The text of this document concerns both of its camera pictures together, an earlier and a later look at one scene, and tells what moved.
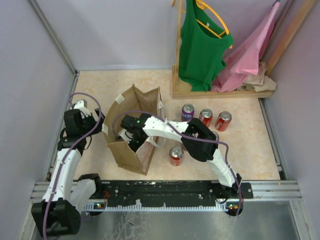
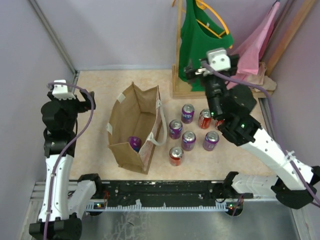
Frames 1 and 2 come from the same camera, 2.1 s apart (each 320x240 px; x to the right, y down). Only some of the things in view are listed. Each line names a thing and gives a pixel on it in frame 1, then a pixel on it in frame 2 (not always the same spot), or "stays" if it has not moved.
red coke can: x=205 y=116 stays
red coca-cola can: x=176 y=154 stays
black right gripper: x=131 y=145 -> x=198 y=74
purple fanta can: x=187 y=112 stays
